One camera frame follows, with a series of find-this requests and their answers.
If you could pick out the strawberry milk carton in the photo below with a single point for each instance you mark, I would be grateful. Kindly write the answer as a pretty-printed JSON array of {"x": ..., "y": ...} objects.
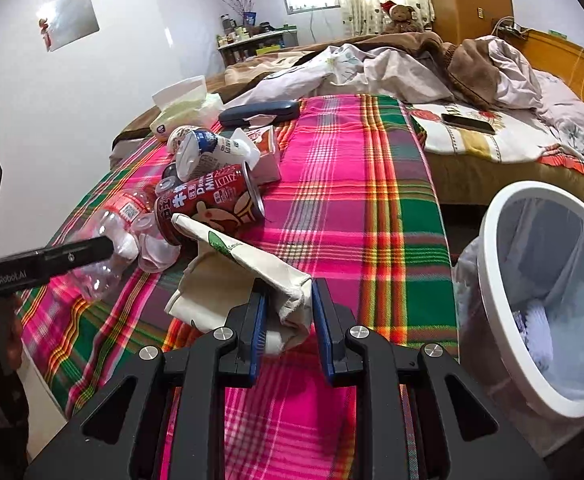
[{"x": 267, "y": 152}]

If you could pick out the pale pink crumpled duvet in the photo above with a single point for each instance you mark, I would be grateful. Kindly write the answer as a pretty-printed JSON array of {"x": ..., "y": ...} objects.
[{"x": 562, "y": 105}]

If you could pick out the translucent plastic bin liner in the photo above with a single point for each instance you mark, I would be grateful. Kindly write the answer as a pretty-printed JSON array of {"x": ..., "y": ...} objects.
[{"x": 562, "y": 270}]

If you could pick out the dark blue glasses case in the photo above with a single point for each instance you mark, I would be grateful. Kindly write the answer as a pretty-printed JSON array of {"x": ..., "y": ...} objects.
[{"x": 262, "y": 109}]

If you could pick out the white paper bag green print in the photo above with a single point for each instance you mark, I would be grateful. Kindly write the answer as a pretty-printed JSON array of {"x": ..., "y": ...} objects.
[{"x": 242, "y": 265}]

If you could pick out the white blue crushed cup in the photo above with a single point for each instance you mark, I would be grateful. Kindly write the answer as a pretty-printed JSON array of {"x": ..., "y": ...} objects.
[{"x": 217, "y": 147}]

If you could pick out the crushed clear plastic cup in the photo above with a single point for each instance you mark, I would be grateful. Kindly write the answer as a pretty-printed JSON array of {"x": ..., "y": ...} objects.
[{"x": 154, "y": 250}]

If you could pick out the black smartphone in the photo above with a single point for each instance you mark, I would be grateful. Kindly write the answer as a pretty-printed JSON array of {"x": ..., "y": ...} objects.
[{"x": 467, "y": 123}]

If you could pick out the brown fleece blanket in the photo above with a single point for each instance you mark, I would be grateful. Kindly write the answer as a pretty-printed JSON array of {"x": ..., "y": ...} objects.
[{"x": 442, "y": 55}]

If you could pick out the white round trash bin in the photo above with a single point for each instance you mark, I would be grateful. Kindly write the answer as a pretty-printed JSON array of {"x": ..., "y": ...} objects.
[{"x": 497, "y": 280}]

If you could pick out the red cartoon drink can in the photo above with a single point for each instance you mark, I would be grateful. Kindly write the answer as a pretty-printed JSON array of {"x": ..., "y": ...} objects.
[{"x": 212, "y": 205}]

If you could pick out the wooden wardrobe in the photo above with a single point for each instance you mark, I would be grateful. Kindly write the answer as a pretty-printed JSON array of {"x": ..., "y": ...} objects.
[{"x": 467, "y": 0}]

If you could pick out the silver wall mirror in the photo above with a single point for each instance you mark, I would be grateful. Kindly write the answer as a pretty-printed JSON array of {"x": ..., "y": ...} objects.
[{"x": 69, "y": 20}]

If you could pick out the crumpled pale tissue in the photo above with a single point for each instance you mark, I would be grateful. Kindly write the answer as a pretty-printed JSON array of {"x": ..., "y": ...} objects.
[{"x": 257, "y": 120}]

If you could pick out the patterned paper cup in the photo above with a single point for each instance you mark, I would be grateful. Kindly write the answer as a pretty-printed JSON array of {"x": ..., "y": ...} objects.
[{"x": 177, "y": 137}]

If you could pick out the wooden headboard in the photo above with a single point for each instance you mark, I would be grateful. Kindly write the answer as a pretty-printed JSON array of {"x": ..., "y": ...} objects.
[{"x": 572, "y": 55}]

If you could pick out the soft tissue pack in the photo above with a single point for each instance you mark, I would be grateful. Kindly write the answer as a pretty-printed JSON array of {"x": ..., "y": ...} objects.
[{"x": 184, "y": 105}]

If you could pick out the plaid pink green blanket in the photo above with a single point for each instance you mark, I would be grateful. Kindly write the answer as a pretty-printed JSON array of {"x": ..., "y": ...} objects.
[{"x": 352, "y": 185}]

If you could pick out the brown teddy bear red hat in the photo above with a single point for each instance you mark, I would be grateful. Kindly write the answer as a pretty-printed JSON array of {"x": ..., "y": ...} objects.
[{"x": 401, "y": 17}]

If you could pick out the clear plastic bottle red label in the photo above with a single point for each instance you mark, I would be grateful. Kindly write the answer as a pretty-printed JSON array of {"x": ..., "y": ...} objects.
[{"x": 107, "y": 225}]

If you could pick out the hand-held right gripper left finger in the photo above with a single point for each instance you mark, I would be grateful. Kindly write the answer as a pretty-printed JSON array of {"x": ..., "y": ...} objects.
[{"x": 258, "y": 332}]

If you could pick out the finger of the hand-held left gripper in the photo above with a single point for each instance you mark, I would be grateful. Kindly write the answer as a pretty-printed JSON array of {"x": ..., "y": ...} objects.
[{"x": 79, "y": 251}]

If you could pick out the white shelf with bottles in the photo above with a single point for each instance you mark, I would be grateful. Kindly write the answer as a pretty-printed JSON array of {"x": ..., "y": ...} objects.
[{"x": 252, "y": 40}]

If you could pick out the floral bed sheet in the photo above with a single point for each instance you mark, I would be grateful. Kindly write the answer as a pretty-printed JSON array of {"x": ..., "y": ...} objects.
[{"x": 472, "y": 147}]

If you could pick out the person's left hand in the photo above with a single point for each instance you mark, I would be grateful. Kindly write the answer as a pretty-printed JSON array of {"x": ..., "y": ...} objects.
[{"x": 7, "y": 340}]

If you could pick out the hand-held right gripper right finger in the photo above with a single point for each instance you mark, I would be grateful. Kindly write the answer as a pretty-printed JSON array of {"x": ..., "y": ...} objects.
[{"x": 322, "y": 332}]

